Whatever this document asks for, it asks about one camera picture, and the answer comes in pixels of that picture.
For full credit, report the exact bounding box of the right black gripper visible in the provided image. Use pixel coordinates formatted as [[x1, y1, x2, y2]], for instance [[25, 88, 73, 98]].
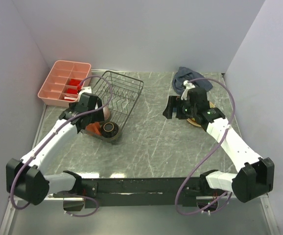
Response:
[[163, 95, 197, 120]]

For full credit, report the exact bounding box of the red patterned white bowl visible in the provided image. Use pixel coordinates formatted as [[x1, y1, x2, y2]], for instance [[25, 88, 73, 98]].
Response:
[[103, 106, 111, 121]]

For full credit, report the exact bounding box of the orange ceramic mug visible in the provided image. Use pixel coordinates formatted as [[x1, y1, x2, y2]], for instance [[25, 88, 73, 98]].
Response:
[[85, 122, 101, 136]]

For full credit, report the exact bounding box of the yellow plate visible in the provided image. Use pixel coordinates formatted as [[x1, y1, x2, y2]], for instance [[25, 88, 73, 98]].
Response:
[[187, 102, 215, 127]]

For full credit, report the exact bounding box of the black glazed bowl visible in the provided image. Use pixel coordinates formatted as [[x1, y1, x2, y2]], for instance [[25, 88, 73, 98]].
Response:
[[100, 121, 120, 141]]

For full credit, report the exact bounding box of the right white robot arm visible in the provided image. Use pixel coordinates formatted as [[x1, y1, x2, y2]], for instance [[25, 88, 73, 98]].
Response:
[[163, 88, 275, 203]]

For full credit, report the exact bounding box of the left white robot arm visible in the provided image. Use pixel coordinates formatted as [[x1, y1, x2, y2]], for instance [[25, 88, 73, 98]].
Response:
[[6, 93, 104, 205]]

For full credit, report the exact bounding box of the red white item in tray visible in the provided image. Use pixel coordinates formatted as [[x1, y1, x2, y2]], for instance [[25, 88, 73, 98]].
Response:
[[64, 96, 78, 102]]

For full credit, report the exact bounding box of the grey-blue crumpled cloth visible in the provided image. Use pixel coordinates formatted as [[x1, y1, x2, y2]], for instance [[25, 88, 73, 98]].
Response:
[[172, 67, 213, 95]]

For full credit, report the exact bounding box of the pink plastic divided organizer tray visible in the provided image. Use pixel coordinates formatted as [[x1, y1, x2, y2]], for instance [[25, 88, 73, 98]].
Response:
[[38, 60, 92, 108]]

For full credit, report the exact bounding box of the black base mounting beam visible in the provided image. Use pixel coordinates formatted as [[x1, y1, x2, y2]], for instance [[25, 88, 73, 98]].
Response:
[[52, 176, 230, 209]]

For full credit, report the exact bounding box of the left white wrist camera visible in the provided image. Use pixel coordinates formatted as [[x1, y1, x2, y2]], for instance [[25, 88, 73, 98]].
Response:
[[77, 86, 92, 101]]

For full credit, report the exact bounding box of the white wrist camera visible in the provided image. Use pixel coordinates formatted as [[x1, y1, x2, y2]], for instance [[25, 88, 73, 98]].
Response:
[[181, 80, 195, 100], [77, 86, 92, 101]]

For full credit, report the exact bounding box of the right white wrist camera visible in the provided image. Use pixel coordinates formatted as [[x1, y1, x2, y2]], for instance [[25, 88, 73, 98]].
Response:
[[181, 80, 195, 100]]

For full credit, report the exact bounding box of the black wire dish rack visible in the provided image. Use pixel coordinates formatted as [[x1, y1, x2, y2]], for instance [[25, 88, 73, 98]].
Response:
[[82, 70, 143, 144]]

